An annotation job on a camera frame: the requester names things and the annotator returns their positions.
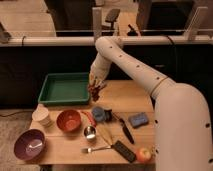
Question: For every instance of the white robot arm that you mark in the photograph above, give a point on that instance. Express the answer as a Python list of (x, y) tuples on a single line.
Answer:
[(183, 135)]

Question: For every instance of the green plastic tray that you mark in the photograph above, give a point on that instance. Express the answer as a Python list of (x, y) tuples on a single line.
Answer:
[(60, 89)]

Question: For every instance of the blue grey round object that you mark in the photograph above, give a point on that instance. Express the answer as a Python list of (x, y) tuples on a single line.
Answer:
[(101, 115)]

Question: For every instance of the red bowl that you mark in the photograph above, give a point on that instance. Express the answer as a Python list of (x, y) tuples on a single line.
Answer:
[(68, 120)]

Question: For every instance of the small metal cup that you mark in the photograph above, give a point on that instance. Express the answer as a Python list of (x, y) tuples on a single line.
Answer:
[(90, 132)]

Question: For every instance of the red handled tool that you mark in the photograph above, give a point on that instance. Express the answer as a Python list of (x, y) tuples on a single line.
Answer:
[(90, 118)]

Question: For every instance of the black remote control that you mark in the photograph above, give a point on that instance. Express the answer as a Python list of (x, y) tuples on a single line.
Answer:
[(124, 151)]

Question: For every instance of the wooden spatula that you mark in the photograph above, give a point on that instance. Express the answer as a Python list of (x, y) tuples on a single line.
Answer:
[(105, 134)]

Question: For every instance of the white paper cup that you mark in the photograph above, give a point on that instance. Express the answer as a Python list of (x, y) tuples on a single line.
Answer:
[(41, 115)]

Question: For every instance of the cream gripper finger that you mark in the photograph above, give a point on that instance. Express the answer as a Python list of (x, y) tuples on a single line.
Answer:
[(96, 82)]

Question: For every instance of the black office chair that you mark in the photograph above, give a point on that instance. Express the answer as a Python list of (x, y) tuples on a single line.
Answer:
[(110, 19)]

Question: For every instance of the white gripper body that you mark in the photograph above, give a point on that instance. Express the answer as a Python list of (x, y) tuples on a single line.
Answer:
[(100, 67)]

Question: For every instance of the red yellow apple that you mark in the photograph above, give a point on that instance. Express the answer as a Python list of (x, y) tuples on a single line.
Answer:
[(143, 155)]

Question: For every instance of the white horizontal rail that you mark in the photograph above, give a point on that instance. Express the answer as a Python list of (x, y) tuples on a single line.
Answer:
[(90, 41)]

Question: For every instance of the blue sponge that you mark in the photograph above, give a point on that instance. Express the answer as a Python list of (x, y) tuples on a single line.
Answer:
[(138, 120)]

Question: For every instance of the dark red grape bunch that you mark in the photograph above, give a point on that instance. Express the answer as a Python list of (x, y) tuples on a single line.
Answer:
[(94, 92)]

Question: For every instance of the purple bowl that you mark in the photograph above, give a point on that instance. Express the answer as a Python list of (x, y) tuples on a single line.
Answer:
[(29, 144)]

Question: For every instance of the silver fork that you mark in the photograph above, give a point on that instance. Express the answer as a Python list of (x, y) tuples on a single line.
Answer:
[(90, 150)]

